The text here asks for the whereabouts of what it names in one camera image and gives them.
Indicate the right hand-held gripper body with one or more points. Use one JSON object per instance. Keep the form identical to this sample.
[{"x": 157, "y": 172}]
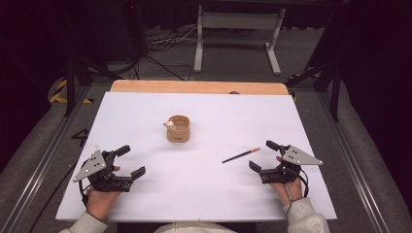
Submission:
[{"x": 285, "y": 170}]

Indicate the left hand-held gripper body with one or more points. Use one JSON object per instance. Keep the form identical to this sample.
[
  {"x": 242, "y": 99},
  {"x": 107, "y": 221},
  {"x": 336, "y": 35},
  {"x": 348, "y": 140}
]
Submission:
[{"x": 97, "y": 173}]

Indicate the thin brown brush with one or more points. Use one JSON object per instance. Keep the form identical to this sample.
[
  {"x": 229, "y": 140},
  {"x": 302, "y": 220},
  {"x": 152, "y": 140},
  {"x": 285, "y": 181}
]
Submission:
[{"x": 241, "y": 155}]

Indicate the round wooden pen holder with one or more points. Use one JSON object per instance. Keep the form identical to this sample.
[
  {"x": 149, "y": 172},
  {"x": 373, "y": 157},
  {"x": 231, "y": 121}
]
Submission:
[{"x": 179, "y": 134}]

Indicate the person's right hand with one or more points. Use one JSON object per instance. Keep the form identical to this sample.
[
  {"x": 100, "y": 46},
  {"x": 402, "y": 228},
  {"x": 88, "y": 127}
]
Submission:
[{"x": 291, "y": 191}]

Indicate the person's left hand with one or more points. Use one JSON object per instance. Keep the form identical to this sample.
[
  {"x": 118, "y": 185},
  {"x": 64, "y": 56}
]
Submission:
[{"x": 100, "y": 202}]

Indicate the small wooden animal figurine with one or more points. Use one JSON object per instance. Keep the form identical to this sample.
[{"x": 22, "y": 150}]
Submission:
[{"x": 169, "y": 125}]

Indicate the white board sheet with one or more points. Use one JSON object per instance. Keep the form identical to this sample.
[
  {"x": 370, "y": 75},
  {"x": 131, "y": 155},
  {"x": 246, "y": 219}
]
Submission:
[{"x": 200, "y": 187}]

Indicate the person's torso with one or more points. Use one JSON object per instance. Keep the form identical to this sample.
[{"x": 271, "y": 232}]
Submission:
[{"x": 194, "y": 228}]

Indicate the black tripod stand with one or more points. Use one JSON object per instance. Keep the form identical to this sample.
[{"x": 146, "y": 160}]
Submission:
[
  {"x": 69, "y": 87},
  {"x": 335, "y": 93}
]

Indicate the yellow black floor tape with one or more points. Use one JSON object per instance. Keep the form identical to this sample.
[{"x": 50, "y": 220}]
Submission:
[{"x": 58, "y": 95}]

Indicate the white metal stand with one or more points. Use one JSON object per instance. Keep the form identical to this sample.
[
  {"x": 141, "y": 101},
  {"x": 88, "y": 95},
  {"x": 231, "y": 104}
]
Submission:
[{"x": 198, "y": 48}]

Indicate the aluminium floor rail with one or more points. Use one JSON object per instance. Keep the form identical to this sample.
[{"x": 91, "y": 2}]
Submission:
[
  {"x": 353, "y": 161},
  {"x": 42, "y": 168}
]

